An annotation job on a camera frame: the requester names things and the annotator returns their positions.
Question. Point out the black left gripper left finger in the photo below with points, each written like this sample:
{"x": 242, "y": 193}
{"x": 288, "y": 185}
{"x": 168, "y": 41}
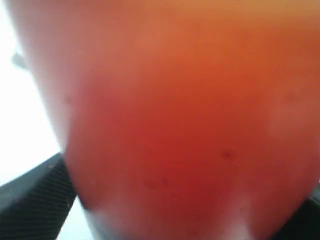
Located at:
{"x": 35, "y": 205}

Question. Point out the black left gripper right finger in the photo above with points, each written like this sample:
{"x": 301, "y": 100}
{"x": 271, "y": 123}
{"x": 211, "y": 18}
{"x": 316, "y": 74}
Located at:
{"x": 305, "y": 222}

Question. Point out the red sauce squeeze bottle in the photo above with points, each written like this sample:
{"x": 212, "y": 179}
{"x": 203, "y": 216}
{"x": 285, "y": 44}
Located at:
{"x": 180, "y": 119}

